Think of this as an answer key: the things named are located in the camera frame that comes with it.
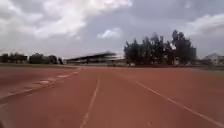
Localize clump of tall dark trees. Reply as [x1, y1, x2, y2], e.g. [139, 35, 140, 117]
[123, 29, 198, 67]

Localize green grass field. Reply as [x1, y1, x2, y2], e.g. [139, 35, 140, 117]
[0, 63, 78, 69]

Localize distant dark trees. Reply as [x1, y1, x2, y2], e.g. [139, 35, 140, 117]
[0, 52, 64, 66]

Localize long roofed grandstand building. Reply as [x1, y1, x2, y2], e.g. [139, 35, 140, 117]
[63, 50, 127, 66]

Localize distant pale building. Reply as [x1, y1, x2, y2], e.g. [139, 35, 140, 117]
[199, 53, 224, 67]

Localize red running track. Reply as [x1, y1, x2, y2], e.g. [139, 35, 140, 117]
[0, 66, 224, 128]

